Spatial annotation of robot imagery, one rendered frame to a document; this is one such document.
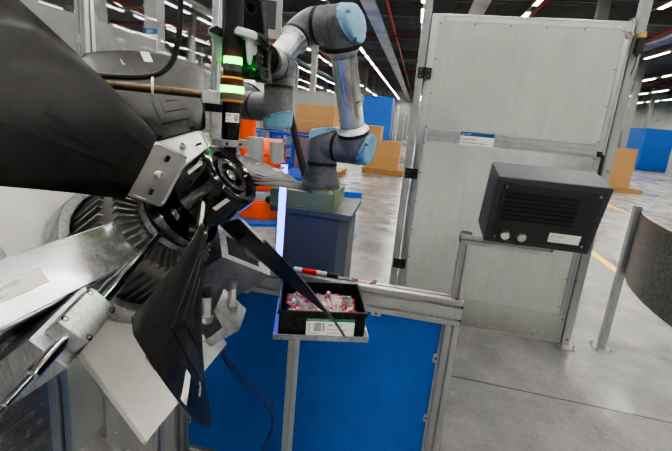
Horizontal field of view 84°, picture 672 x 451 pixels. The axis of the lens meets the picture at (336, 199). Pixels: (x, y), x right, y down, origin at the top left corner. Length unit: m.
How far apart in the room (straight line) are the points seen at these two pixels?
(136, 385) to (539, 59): 2.45
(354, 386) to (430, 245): 1.47
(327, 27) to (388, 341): 0.96
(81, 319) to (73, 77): 0.29
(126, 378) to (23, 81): 0.45
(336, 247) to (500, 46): 1.67
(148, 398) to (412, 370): 0.79
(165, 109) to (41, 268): 0.35
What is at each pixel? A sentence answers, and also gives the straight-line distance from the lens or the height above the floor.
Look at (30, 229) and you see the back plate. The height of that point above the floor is 1.12.
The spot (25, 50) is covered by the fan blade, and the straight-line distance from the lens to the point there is 0.58.
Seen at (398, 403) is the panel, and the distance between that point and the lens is 1.35.
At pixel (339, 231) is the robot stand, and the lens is 1.36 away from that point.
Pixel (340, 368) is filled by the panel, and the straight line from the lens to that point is 1.30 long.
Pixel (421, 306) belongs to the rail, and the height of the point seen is 0.82.
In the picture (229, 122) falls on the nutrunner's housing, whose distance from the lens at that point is 0.74.
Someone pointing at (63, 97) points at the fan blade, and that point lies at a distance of 0.57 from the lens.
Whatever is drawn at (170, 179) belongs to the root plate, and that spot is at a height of 1.21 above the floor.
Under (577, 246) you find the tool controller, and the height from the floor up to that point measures 1.07.
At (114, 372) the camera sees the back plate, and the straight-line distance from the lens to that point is 0.72.
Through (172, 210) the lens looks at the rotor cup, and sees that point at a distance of 0.67.
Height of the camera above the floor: 1.33
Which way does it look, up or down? 12 degrees down
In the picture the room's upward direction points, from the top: 5 degrees clockwise
